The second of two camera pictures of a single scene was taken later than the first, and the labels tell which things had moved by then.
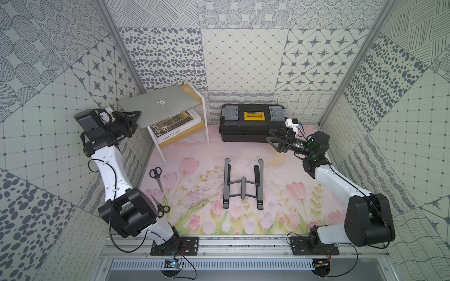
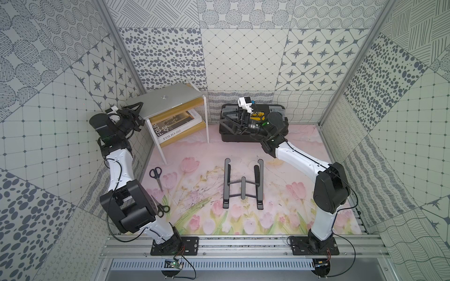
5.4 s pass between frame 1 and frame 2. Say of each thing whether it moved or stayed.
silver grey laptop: moved
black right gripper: moved
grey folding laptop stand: stayed
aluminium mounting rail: stayed
